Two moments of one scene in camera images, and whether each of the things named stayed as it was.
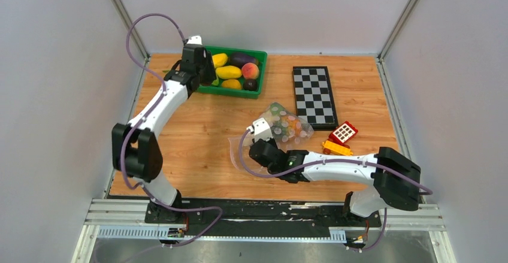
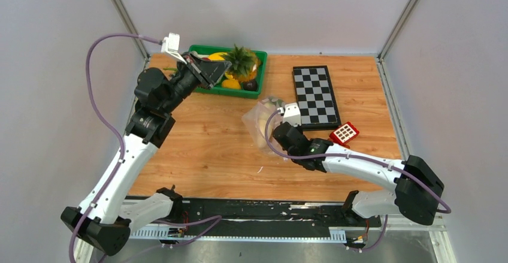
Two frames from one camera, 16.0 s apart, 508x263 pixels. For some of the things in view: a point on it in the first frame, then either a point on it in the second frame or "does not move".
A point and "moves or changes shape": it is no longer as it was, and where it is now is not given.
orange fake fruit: [231, 84] does not move
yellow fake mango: [219, 59] does not move
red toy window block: [344, 133] does not move
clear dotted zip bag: [287, 129] moves or changes shape
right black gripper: [272, 142] -> [299, 129]
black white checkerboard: [314, 97] does not move
